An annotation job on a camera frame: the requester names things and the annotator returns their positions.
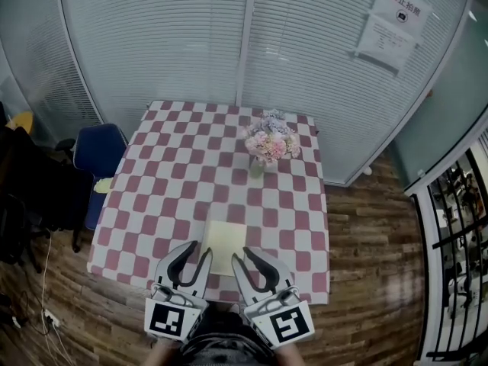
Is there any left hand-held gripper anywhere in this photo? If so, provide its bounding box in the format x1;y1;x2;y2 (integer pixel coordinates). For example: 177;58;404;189
143;240;214;345

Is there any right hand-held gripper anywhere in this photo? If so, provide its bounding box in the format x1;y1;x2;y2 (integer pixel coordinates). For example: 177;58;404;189
230;246;317;351

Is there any person's left forearm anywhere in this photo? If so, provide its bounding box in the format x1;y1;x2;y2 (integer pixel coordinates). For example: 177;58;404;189
149;340;185;366

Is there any person's right forearm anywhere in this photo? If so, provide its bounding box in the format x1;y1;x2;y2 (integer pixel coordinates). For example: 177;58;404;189
273;343;307;366

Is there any red white checkered tablecloth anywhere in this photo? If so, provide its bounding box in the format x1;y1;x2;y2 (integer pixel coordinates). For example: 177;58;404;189
86;100;331;305

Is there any clear glass vase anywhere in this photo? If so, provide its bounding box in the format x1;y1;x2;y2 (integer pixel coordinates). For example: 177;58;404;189
249;156;265;180

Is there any pink flower bouquet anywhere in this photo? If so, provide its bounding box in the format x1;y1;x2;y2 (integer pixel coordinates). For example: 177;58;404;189
242;108;303;166

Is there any white power strip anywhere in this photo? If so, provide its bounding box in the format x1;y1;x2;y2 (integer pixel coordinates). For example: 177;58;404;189
43;310;63;328

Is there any blue office chair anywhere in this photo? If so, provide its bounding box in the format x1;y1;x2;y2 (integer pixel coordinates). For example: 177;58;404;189
72;123;129;253

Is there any black office chair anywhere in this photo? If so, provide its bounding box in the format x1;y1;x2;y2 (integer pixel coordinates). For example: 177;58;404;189
0;125;95;275

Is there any black barred gate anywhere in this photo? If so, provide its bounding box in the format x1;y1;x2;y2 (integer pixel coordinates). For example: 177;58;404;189
410;146;488;362

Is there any yellow round object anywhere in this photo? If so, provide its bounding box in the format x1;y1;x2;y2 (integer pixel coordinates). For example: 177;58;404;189
5;111;35;133

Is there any white printed paper notice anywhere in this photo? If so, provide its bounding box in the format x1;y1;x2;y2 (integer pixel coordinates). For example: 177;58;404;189
355;13;417;77

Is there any white paper sign with icon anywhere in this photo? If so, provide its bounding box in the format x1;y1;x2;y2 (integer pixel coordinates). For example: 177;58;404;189
371;0;434;42

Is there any white cable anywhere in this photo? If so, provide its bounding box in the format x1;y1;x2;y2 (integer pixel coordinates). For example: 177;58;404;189
39;234;79;366

